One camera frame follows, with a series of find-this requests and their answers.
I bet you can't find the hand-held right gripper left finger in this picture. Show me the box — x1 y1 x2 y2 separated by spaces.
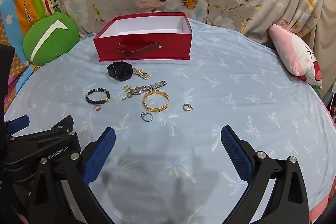
28 127 116 224

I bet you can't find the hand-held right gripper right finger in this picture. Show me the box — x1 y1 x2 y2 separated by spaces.
220 125 310 224

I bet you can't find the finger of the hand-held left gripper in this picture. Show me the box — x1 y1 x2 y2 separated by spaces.
5 115 30 135
12 115 74 146

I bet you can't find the black bead bracelet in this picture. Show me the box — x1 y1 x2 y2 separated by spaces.
85 88 111 104

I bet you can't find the gold dangle earring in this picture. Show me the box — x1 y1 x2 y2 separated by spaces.
121 85 134 102

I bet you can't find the gold chain bangle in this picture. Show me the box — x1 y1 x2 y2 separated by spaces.
142 90 170 109

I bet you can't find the black wrist watch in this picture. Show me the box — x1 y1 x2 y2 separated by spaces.
107 61 134 82

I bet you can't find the silver link watch bracelet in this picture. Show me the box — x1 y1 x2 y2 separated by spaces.
130 80 167 95

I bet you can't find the pearl bracelet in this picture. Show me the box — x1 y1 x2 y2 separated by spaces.
132 65 152 81

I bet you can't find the red cardboard box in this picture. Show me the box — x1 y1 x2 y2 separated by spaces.
93 12 193 62

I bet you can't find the light blue palm-print sheet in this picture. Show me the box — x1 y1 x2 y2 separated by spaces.
4 19 336 224

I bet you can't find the green round cushion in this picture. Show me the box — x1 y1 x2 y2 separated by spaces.
23 13 80 66

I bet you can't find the pink cartoon cushion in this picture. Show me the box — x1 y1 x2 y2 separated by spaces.
268 24 323 90

